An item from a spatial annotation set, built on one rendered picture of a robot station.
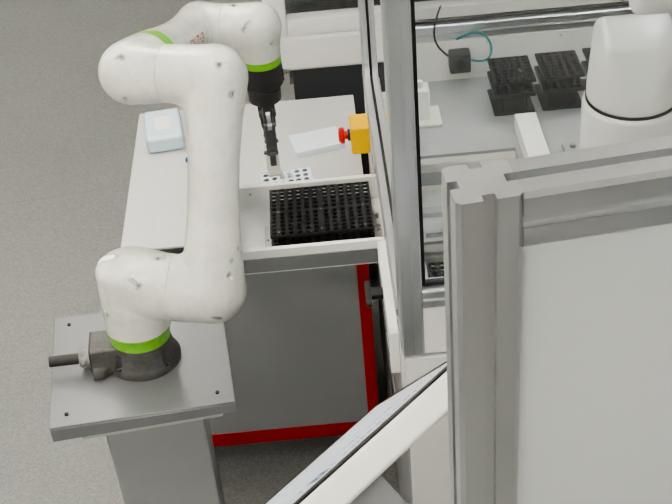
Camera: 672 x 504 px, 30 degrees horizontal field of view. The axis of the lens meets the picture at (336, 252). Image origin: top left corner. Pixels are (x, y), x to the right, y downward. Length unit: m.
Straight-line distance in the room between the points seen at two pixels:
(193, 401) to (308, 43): 1.29
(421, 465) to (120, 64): 0.95
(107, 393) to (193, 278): 0.31
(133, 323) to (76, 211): 2.05
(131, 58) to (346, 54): 1.18
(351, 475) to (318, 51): 1.88
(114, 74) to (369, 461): 0.96
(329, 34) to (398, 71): 1.49
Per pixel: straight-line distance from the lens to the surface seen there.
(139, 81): 2.36
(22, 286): 4.19
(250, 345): 3.11
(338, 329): 3.09
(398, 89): 1.95
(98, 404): 2.50
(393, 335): 2.35
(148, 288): 2.40
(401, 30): 1.90
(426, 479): 2.51
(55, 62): 5.48
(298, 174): 3.04
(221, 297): 2.37
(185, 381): 2.51
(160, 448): 2.62
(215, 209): 2.35
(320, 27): 3.40
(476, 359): 0.79
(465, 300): 0.76
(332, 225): 2.67
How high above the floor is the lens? 2.46
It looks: 37 degrees down
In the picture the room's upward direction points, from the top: 5 degrees counter-clockwise
